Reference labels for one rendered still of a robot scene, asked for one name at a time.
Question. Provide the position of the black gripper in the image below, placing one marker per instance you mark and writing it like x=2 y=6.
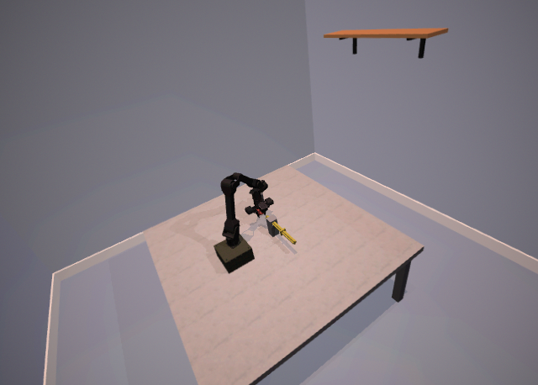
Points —
x=251 y=210

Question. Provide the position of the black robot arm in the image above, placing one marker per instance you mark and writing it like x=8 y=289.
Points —
x=228 y=186

